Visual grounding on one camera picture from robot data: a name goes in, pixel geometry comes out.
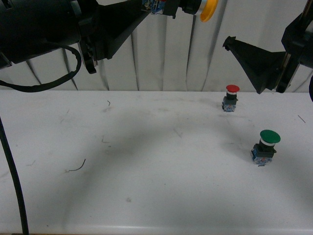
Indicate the red push button switch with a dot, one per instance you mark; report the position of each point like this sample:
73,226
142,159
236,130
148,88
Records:
230,100

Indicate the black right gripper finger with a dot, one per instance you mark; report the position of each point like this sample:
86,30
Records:
262,67

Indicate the yellow push button switch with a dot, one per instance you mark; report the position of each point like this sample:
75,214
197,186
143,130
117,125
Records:
205,9

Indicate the green push button switch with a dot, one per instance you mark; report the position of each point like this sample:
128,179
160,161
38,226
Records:
263,151

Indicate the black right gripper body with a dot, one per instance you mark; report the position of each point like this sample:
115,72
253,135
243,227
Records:
298,44

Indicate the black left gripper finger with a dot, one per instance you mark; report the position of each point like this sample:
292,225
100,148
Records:
115,23

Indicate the white pleated curtain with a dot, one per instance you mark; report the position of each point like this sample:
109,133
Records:
185,54

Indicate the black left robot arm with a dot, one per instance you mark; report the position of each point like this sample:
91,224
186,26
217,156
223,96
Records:
31,28

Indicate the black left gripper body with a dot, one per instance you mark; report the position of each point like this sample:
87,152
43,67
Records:
93,40

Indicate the curved black wire scrap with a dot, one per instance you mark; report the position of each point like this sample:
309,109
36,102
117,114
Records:
77,168

